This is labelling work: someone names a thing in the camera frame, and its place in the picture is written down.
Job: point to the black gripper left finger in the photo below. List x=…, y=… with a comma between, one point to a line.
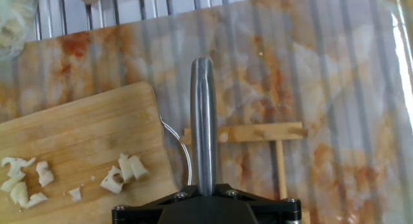
x=135, y=214

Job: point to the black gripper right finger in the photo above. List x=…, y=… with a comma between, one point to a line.
x=277, y=212

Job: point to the steel cleaver knife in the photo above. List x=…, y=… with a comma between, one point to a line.
x=203, y=127

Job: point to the plastic bag of lotus pieces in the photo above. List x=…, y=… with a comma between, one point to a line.
x=13, y=24

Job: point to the small lotus root crumb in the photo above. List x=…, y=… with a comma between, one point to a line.
x=75, y=194

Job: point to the wooden peg rack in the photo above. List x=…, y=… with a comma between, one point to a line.
x=258, y=132

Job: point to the metal bowl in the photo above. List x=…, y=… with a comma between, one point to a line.
x=184, y=146

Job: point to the bamboo cutting board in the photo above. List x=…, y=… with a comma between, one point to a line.
x=80, y=127

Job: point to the marble pattern plastic sheet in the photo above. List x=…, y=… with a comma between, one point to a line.
x=322, y=88

